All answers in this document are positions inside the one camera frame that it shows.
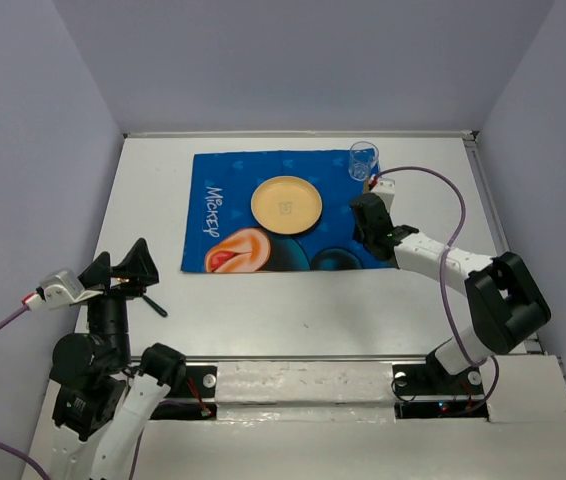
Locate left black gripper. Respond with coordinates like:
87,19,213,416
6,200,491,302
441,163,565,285
79,234,160,363

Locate clear plastic cup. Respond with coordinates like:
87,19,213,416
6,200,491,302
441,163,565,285
348,141,379,182

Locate yellow round plate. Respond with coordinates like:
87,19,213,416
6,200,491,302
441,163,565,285
250,176,323,235

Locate blue Mickey placemat cloth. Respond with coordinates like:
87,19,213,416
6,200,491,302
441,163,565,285
181,150,383,273

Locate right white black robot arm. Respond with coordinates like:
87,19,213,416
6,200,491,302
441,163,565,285
350,193,551,392

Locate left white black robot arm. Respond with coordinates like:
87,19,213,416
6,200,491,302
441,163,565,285
39,238,186,479

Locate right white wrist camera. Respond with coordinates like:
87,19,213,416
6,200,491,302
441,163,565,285
369,177,396,210

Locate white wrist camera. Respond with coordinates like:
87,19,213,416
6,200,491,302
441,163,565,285
22,269,103,311
369,177,396,210

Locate gold fork green handle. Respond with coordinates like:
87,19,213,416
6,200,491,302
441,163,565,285
112,274,169,319

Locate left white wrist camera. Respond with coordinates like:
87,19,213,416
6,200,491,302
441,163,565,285
22,269,103,311

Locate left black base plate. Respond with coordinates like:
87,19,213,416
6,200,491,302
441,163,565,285
150,364,218,421

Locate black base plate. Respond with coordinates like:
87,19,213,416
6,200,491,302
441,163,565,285
390,363,489,420
150,364,218,421

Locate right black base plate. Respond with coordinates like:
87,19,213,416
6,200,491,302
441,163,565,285
390,363,489,420

